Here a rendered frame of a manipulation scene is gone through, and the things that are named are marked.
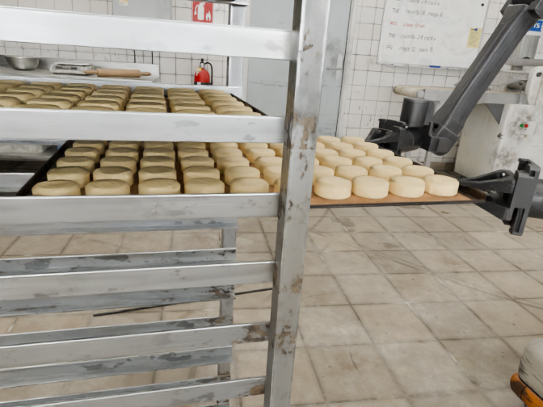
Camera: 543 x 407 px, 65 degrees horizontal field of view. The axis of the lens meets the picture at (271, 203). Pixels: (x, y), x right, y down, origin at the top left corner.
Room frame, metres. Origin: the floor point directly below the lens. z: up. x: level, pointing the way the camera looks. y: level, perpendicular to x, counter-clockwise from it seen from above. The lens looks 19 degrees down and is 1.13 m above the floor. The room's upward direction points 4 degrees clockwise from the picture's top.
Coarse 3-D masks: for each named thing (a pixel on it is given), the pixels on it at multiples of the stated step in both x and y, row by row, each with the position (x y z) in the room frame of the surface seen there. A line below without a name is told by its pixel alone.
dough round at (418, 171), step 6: (402, 168) 0.67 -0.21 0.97; (408, 168) 0.66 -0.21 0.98; (414, 168) 0.66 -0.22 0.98; (420, 168) 0.67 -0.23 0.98; (426, 168) 0.67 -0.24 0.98; (402, 174) 0.66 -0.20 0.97; (408, 174) 0.65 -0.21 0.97; (414, 174) 0.64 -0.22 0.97; (420, 174) 0.64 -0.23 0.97; (426, 174) 0.64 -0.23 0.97
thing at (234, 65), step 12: (228, 12) 0.92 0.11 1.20; (240, 12) 0.90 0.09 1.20; (228, 24) 0.91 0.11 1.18; (240, 24) 0.90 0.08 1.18; (228, 60) 0.90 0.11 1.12; (240, 60) 0.90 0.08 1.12; (228, 72) 0.89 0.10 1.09; (240, 72) 0.90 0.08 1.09; (228, 84) 0.89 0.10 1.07; (240, 84) 0.90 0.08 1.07; (228, 240) 0.89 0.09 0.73; (228, 300) 0.90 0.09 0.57; (228, 312) 0.90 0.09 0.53; (228, 372) 0.90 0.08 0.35
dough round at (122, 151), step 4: (112, 148) 0.67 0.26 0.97; (116, 148) 0.68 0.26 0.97; (120, 148) 0.68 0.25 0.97; (124, 148) 0.68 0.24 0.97; (128, 148) 0.68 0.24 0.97; (132, 148) 0.68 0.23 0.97; (108, 152) 0.64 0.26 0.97; (112, 152) 0.65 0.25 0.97; (116, 152) 0.65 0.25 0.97; (120, 152) 0.65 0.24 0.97; (124, 152) 0.65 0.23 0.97; (128, 152) 0.65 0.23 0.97; (132, 152) 0.65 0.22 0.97; (136, 152) 0.66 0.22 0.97; (108, 156) 0.64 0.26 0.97; (128, 156) 0.64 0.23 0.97; (132, 156) 0.65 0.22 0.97; (136, 156) 0.66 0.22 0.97
